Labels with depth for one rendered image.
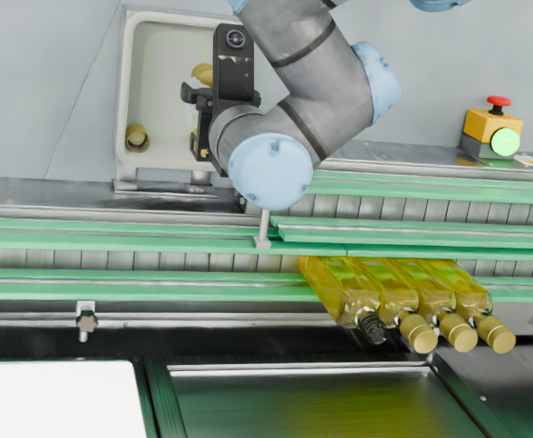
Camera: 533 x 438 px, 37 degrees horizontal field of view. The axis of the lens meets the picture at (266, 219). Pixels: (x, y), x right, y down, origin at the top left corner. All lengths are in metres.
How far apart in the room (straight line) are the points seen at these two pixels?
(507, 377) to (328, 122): 0.71
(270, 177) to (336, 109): 0.09
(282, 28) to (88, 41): 0.53
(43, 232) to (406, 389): 0.56
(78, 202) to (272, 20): 0.53
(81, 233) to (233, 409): 0.32
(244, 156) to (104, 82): 0.52
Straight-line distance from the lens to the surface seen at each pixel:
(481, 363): 1.41
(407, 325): 1.08
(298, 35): 0.77
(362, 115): 0.81
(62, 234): 1.14
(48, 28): 1.24
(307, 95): 0.79
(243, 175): 0.77
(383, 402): 1.16
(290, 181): 0.78
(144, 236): 1.15
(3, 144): 1.28
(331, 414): 1.11
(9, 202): 1.19
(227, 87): 0.94
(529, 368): 1.45
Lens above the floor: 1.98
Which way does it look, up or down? 64 degrees down
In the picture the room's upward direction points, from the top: 145 degrees clockwise
